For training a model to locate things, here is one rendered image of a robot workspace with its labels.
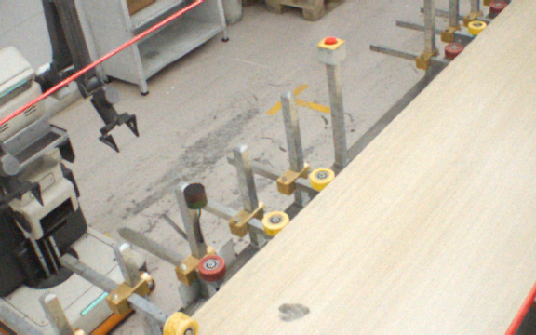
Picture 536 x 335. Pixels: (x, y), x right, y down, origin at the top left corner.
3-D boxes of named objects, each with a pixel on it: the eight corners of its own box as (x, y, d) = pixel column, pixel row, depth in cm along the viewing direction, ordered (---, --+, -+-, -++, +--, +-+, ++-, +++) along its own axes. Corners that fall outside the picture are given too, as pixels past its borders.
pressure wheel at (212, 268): (199, 293, 207) (191, 266, 200) (216, 276, 211) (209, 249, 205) (219, 303, 202) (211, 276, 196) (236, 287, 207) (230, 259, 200)
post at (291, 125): (295, 208, 250) (279, 93, 222) (301, 203, 252) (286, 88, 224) (303, 212, 248) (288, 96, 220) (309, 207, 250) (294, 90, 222)
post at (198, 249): (205, 301, 222) (172, 185, 194) (212, 295, 224) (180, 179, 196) (213, 306, 220) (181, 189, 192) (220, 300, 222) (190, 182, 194)
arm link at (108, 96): (94, 73, 238) (75, 86, 233) (109, 65, 229) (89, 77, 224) (112, 102, 241) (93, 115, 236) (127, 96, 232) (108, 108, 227)
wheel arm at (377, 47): (369, 52, 314) (368, 44, 311) (373, 49, 316) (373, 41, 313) (456, 73, 289) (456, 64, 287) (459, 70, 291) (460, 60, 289)
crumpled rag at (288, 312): (274, 321, 180) (273, 315, 179) (279, 301, 186) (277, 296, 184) (307, 323, 178) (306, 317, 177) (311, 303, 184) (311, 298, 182)
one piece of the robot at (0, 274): (-19, 297, 308) (-96, 153, 259) (67, 230, 340) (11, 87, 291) (21, 328, 290) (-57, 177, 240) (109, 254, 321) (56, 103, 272)
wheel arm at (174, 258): (120, 239, 228) (117, 230, 225) (127, 234, 230) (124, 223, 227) (217, 290, 203) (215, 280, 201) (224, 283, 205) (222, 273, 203)
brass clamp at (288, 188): (275, 191, 239) (274, 180, 236) (299, 170, 247) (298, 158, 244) (290, 196, 236) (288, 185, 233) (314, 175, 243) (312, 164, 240)
